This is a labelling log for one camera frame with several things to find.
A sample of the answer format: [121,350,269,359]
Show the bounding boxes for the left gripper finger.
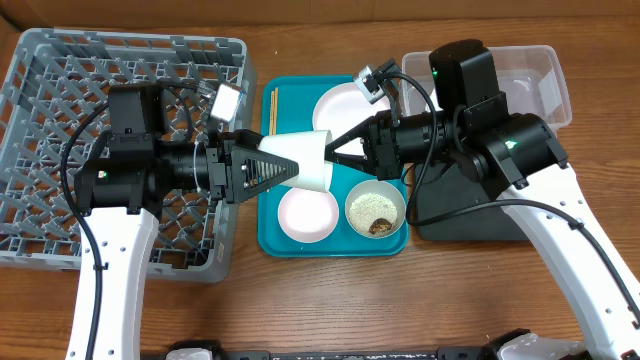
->
[232,145,299,203]
[227,129,264,150]

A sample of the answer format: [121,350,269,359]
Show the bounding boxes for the grey plastic dish rack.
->
[1,28,258,283]

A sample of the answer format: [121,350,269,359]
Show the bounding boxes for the brown food scrap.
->
[369,218,394,236]

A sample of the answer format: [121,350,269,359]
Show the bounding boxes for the large white round plate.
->
[312,82,390,144]

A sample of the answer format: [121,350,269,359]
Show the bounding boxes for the clear plastic bin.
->
[400,45,572,134]

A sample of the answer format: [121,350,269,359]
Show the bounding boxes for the wooden chopstick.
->
[270,87,279,135]
[269,88,278,136]

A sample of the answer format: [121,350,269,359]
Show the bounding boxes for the small white pink saucer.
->
[277,188,339,243]

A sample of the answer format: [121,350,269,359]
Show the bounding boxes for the white paper cup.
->
[258,130,333,192]

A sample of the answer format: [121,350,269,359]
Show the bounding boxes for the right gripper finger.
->
[323,117,371,158]
[325,152,376,175]

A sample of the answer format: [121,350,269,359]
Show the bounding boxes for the black rectangular tray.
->
[413,159,531,243]

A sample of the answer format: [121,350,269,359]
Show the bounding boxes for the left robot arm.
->
[60,80,300,359]

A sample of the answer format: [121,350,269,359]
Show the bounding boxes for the white rice grains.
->
[347,193,398,237]

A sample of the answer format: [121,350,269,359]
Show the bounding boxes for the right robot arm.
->
[325,39,639,359]

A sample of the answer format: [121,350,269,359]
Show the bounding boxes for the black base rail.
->
[139,329,591,360]

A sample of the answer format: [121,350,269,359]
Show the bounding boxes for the teal plastic serving tray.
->
[257,75,410,258]

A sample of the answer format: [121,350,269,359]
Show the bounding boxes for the grey green bowl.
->
[345,180,406,239]

